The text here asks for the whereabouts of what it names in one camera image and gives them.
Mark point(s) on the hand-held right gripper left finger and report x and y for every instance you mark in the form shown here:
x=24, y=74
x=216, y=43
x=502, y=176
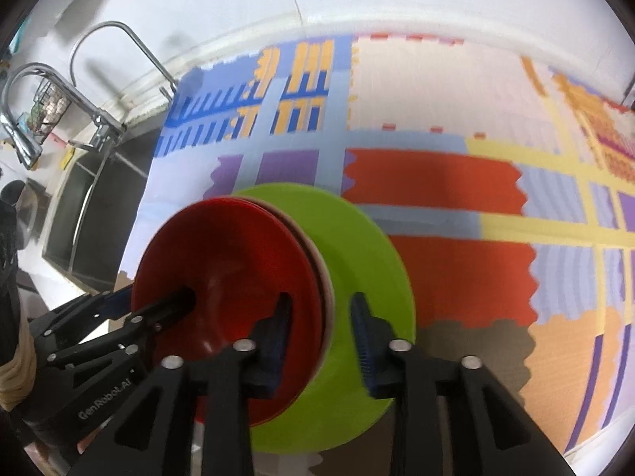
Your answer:
x=278, y=329

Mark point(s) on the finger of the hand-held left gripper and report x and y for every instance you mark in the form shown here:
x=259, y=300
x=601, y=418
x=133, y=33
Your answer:
x=168, y=305
x=89, y=307

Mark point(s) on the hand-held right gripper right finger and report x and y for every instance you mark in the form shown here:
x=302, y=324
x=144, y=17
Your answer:
x=364, y=344

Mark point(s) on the red and black bowl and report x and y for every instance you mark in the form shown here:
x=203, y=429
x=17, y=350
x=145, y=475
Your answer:
x=223, y=258

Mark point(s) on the pink bowl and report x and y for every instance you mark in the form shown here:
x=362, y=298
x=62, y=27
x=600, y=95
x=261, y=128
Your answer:
x=313, y=258

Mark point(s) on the green plate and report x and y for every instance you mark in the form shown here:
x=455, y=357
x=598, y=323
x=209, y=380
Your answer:
x=367, y=258

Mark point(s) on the person's left forearm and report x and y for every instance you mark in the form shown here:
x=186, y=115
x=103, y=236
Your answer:
x=15, y=382

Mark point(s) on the steel sink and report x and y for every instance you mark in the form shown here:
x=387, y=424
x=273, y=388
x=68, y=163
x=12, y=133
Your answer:
x=99, y=218

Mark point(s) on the yellow sponge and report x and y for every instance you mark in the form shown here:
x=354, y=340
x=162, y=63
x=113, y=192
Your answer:
x=68, y=157

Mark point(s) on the colourful patterned mat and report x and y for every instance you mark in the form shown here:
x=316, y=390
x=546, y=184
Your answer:
x=436, y=193

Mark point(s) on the chrome kitchen faucet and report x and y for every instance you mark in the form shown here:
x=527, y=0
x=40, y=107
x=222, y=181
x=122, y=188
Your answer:
x=59, y=89

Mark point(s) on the thin gooseneck faucet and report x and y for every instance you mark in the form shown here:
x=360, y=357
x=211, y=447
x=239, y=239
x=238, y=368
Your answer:
x=144, y=52

